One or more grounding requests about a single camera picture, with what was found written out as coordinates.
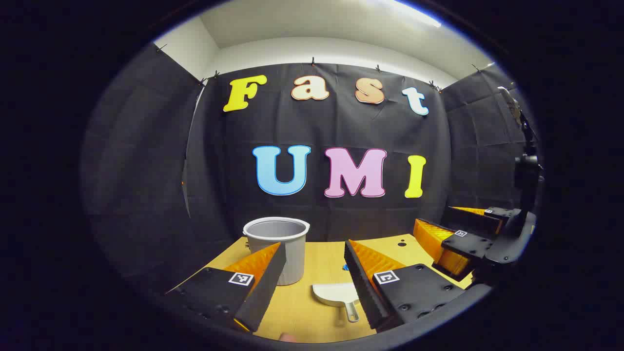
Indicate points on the grey plastic garbage bin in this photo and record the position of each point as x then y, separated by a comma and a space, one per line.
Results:
295, 258

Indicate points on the black backdrop cloth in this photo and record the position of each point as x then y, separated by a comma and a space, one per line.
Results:
146, 170

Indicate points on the wooden desktop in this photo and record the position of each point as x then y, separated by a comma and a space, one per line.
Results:
321, 263

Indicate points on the white plastic dustpan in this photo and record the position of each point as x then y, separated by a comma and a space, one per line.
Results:
334, 293

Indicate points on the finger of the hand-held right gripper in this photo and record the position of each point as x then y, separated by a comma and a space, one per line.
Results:
475, 220
468, 243

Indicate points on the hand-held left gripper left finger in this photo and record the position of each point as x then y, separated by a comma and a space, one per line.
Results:
263, 287

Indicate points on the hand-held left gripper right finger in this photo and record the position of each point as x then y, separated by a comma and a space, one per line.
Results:
363, 287

